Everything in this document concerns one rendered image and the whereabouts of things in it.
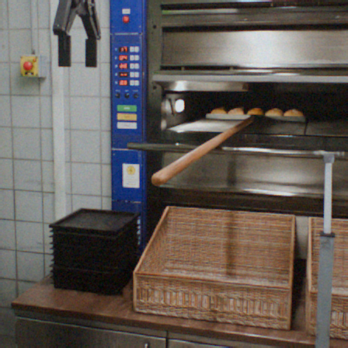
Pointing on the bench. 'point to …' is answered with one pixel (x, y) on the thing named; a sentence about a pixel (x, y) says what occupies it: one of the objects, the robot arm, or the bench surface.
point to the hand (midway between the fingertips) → (78, 62)
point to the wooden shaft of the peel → (196, 154)
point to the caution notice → (130, 175)
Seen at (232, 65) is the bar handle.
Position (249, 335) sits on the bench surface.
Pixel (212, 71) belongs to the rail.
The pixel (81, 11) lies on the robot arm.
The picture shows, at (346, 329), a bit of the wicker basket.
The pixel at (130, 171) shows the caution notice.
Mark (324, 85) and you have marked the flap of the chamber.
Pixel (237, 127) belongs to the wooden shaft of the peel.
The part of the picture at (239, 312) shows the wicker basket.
